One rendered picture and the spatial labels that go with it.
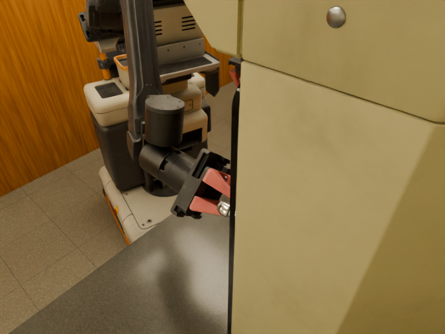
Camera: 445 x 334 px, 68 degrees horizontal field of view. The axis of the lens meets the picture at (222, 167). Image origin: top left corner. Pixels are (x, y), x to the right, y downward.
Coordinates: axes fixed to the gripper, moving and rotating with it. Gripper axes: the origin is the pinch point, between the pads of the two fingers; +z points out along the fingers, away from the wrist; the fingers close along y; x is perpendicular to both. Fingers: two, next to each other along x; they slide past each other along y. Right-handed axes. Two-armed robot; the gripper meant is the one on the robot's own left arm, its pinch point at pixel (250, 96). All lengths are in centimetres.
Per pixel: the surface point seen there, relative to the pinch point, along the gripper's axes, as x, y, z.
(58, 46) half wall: 22, -162, 31
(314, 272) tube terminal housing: -46, 41, -17
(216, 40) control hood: -46, 32, -32
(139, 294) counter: -48, 14, 16
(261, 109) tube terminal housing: -46, 35, -29
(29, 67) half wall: 2, -162, 38
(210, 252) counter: -32.9, 17.1, 15.7
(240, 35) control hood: -46, 33, -33
